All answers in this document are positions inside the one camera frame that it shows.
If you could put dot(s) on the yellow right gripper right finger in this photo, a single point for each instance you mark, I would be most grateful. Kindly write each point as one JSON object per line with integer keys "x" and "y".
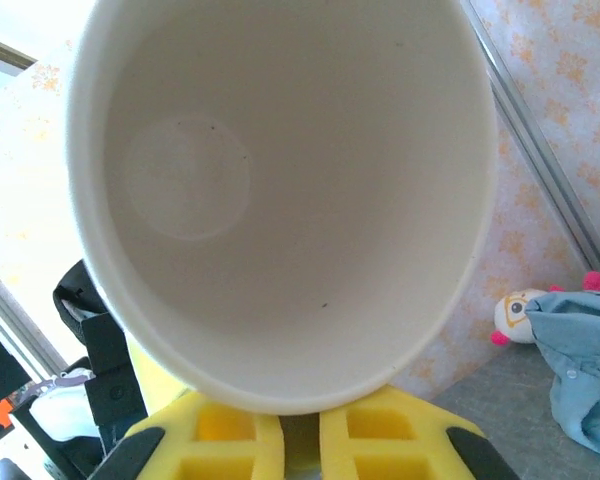
{"x": 390, "y": 450}

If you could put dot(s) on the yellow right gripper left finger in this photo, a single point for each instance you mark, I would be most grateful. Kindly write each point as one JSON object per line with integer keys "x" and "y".
{"x": 220, "y": 450}

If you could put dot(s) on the grey mug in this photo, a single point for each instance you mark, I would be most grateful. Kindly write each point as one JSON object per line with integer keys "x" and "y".
{"x": 290, "y": 200}

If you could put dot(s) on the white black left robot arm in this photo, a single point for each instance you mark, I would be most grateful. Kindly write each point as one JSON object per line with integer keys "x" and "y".
{"x": 60, "y": 410}

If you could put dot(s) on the white plush doll with glasses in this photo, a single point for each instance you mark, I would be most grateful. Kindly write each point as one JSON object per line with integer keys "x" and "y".
{"x": 515, "y": 315}

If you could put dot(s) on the light blue button shirt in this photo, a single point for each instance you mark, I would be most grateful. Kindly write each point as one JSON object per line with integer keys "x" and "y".
{"x": 580, "y": 360}

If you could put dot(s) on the aluminium frame post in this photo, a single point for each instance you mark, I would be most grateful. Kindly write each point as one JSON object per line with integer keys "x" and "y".
{"x": 540, "y": 140}

